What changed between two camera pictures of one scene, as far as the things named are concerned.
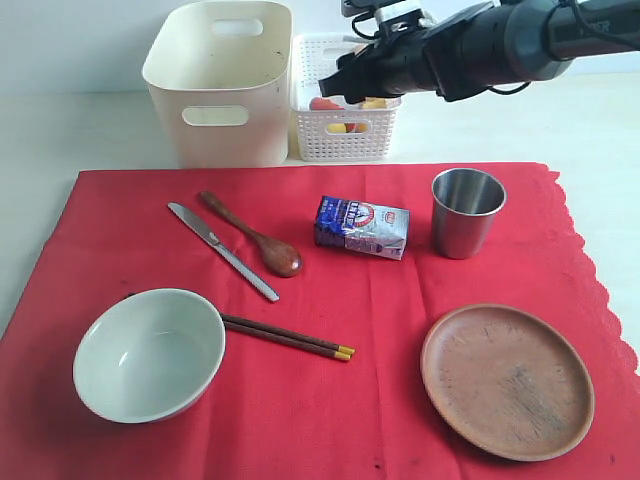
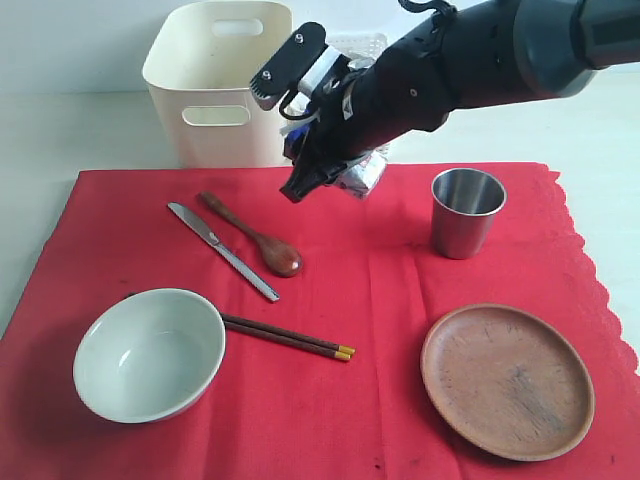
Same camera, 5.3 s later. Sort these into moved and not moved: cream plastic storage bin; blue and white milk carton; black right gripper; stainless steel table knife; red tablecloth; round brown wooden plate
Moved: black right gripper; blue and white milk carton
Not moved: round brown wooden plate; stainless steel table knife; cream plastic storage bin; red tablecloth
